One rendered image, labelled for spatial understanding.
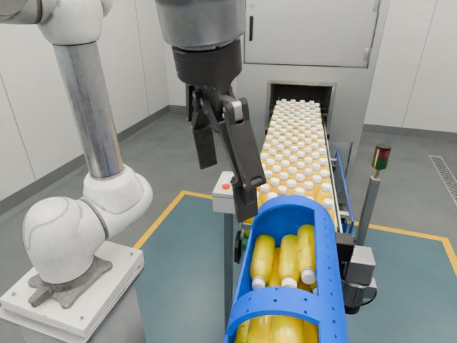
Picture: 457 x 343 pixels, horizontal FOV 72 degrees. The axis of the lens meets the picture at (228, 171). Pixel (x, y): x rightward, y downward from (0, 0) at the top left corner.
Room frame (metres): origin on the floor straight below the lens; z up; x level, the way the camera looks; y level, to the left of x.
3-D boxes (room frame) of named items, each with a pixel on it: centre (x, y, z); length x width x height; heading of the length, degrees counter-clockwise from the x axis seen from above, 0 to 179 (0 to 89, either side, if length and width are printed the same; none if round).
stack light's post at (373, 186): (1.24, -0.67, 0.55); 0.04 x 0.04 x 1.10; 78
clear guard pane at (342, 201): (1.51, -0.64, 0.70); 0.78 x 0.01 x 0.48; 168
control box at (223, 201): (1.21, 0.00, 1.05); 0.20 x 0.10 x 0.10; 168
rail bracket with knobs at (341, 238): (0.95, -0.45, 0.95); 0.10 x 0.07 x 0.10; 78
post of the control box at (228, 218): (1.21, 0.00, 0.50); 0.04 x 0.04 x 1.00; 78
